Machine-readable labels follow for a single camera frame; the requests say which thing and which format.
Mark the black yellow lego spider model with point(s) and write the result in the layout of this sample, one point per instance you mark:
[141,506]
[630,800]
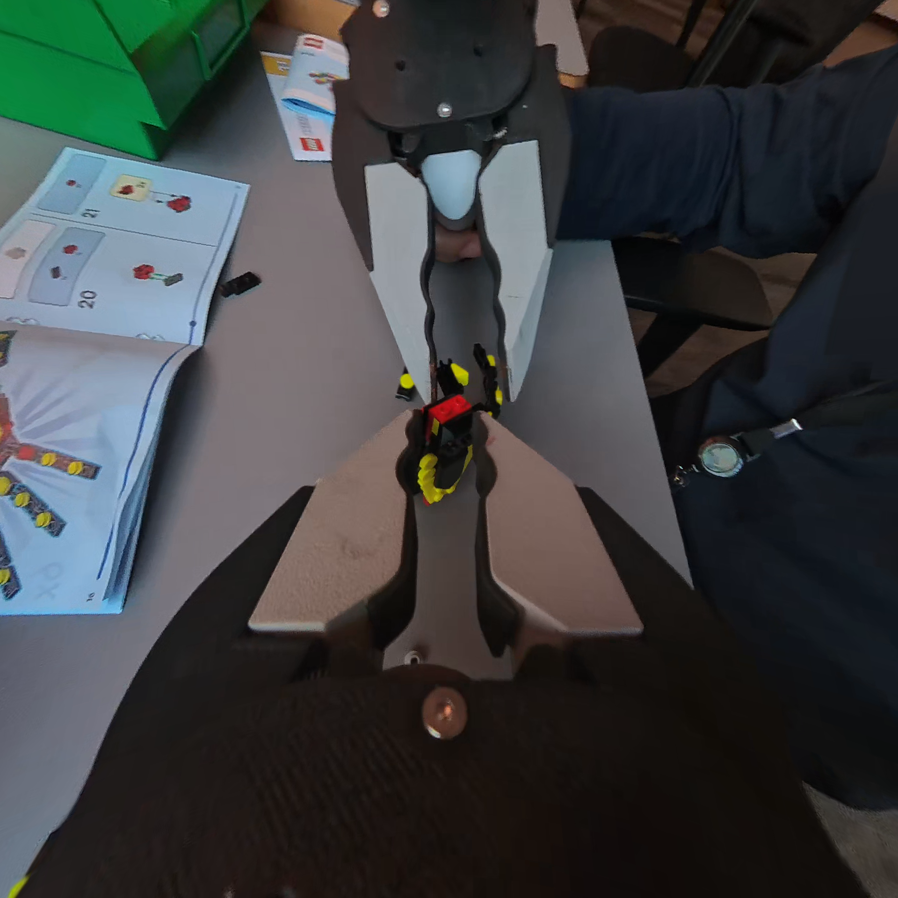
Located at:
[449,435]

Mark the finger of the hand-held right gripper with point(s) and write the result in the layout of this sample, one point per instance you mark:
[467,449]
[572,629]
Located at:
[523,245]
[396,266]

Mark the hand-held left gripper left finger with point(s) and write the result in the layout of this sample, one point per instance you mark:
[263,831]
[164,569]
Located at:
[330,554]

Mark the person's torso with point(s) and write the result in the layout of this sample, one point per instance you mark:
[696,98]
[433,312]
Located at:
[807,596]

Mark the green plastic bin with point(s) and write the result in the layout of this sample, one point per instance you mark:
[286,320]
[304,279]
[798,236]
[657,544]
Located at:
[84,70]

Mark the folded lego leaflet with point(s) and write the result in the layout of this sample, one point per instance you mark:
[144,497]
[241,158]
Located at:
[309,77]

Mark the open lego instruction booklet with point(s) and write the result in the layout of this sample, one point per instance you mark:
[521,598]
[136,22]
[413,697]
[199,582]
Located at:
[140,245]

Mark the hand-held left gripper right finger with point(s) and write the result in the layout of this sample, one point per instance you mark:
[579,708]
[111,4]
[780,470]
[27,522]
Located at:
[554,554]

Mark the black office chair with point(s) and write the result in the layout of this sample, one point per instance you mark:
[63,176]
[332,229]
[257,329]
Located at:
[638,56]
[694,280]

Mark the small black lego plate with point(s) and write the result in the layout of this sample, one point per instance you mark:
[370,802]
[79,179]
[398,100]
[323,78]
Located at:
[238,284]

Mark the person's right forearm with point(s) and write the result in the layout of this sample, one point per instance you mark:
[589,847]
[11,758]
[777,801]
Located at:
[631,168]

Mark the badge reel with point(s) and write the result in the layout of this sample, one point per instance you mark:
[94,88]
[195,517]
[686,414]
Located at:
[719,457]

